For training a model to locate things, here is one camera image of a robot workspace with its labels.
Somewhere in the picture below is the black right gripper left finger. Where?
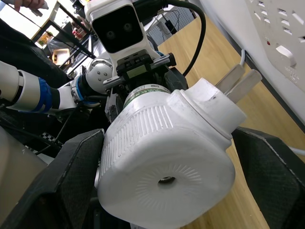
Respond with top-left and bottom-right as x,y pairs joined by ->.
0,128 -> 105,229

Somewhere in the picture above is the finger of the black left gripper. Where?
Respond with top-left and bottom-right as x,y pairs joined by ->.
162,68 -> 189,93
104,88 -> 131,124

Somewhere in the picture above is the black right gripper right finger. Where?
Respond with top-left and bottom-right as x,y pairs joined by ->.
232,127 -> 305,229

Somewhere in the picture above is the person's bare hand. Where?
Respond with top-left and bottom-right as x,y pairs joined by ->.
13,0 -> 46,11

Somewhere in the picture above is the small wooden box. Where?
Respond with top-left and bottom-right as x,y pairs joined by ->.
51,48 -> 71,65

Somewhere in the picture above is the person in dark clothes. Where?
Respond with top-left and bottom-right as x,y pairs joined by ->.
0,18 -> 70,83

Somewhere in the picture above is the white power strip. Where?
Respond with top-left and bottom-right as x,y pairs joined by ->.
197,0 -> 305,126

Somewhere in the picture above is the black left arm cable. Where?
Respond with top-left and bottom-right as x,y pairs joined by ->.
132,0 -> 207,76

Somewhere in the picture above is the black metal shelf frame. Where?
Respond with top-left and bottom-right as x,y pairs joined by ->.
30,0 -> 97,74

